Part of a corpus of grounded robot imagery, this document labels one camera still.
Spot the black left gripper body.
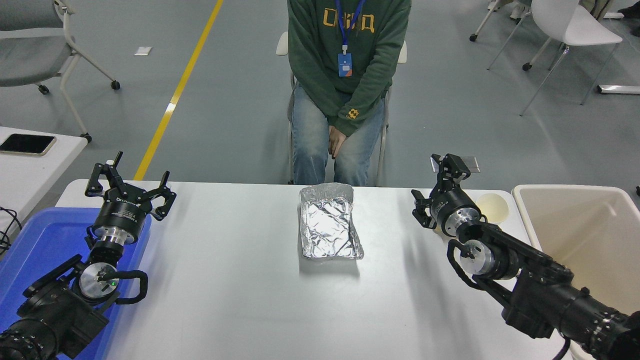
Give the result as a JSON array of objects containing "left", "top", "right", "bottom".
[{"left": 92, "top": 191, "right": 153, "bottom": 235}]

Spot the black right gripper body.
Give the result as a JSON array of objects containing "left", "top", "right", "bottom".
[{"left": 430, "top": 186, "right": 479, "bottom": 229}]

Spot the pale paper cup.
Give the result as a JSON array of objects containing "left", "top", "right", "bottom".
[{"left": 475, "top": 192, "right": 510, "bottom": 224}]

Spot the silver foil tray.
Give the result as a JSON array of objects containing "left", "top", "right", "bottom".
[{"left": 299, "top": 182, "right": 365, "bottom": 261}]

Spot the person's left hand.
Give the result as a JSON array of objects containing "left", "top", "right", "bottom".
[{"left": 327, "top": 125, "right": 349, "bottom": 160}]

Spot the white side table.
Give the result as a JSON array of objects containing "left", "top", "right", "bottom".
[{"left": 0, "top": 126, "right": 89, "bottom": 241}]

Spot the black smartphone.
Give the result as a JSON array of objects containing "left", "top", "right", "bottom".
[{"left": 0, "top": 133, "right": 57, "bottom": 157}]

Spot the blue plastic tray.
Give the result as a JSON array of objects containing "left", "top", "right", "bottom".
[{"left": 0, "top": 207, "right": 152, "bottom": 360}]

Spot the grey office chair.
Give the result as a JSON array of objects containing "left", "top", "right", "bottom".
[{"left": 0, "top": 0, "right": 121, "bottom": 143}]

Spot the large pale plastic bin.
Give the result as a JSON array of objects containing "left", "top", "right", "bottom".
[{"left": 511, "top": 184, "right": 640, "bottom": 360}]

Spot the person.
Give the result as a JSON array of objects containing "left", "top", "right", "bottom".
[
  {"left": 487, "top": 0, "right": 532, "bottom": 21},
  {"left": 287, "top": 0, "right": 412, "bottom": 187},
  {"left": 580, "top": 0, "right": 640, "bottom": 37}
]

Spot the white shell chair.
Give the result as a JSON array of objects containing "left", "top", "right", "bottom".
[{"left": 487, "top": 0, "right": 624, "bottom": 117}]

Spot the white metal-framed chair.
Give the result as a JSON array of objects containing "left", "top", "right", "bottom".
[{"left": 276, "top": 31, "right": 407, "bottom": 187}]

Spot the black cable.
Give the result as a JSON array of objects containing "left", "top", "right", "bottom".
[{"left": 0, "top": 206, "right": 23, "bottom": 256}]

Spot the wheeled chair frame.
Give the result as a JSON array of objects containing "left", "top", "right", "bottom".
[{"left": 469, "top": 0, "right": 556, "bottom": 72}]

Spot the blue lanyard badge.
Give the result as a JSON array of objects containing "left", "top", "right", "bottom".
[{"left": 335, "top": 0, "right": 367, "bottom": 78}]

